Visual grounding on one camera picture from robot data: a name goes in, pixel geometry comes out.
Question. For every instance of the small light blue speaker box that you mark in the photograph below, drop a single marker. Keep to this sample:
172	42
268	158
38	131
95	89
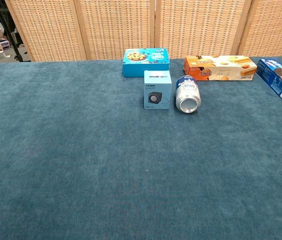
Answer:
157	85

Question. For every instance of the blue chocolate chip cookie box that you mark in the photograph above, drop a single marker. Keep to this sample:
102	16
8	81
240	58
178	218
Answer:
135	68

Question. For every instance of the orange wafer biscuit box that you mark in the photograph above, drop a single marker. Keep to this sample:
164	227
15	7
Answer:
220	73

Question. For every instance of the dark blue sandwich cookie box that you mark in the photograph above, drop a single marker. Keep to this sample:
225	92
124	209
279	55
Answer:
275	81

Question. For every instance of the silver and blue drink can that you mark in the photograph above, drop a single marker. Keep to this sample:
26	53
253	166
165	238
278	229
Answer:
187	93

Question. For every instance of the teal blue table cloth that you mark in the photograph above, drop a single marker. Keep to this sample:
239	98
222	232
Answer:
105	162

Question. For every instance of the wooden woven folding screen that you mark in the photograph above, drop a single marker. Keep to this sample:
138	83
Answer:
115	25

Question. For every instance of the black tripod stand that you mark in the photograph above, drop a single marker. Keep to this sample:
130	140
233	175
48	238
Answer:
12	42

